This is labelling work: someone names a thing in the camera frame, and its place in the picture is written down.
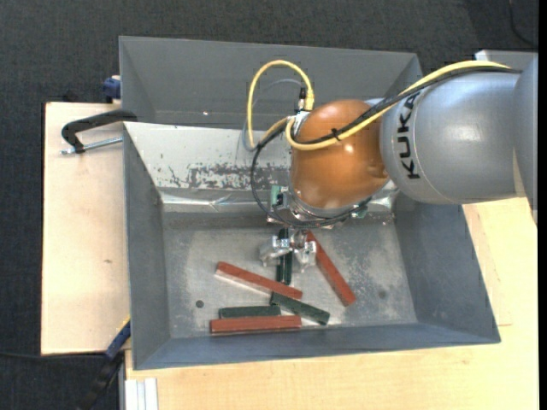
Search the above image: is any grey metal bin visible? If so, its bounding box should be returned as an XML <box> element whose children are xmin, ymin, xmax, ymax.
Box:
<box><xmin>118</xmin><ymin>35</ymin><xmax>502</xmax><ymax>372</ymax></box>

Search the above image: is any red-brown flat block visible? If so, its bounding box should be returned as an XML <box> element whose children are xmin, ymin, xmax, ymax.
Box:
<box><xmin>209</xmin><ymin>314</ymin><xmax>303</xmax><ymax>337</ymax></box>
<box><xmin>304</xmin><ymin>230</ymin><xmax>357</xmax><ymax>308</ymax></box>
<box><xmin>213</xmin><ymin>261</ymin><xmax>304</xmax><ymax>302</ymax></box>

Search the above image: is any dark green block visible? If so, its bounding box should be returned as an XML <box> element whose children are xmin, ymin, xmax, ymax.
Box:
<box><xmin>275</xmin><ymin>227</ymin><xmax>295</xmax><ymax>284</ymax></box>
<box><xmin>218</xmin><ymin>305</ymin><xmax>282</xmax><ymax>320</ymax></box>
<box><xmin>269</xmin><ymin>291</ymin><xmax>332</xmax><ymax>327</ymax></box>

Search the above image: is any pale wood flat board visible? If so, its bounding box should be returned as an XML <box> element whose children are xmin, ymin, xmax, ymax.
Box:
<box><xmin>40</xmin><ymin>101</ymin><xmax>132</xmax><ymax>356</ymax></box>

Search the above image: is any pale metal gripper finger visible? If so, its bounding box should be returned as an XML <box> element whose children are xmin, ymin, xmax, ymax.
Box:
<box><xmin>257</xmin><ymin>235</ymin><xmax>294</xmax><ymax>267</ymax></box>
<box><xmin>294</xmin><ymin>240</ymin><xmax>320</xmax><ymax>273</ymax></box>

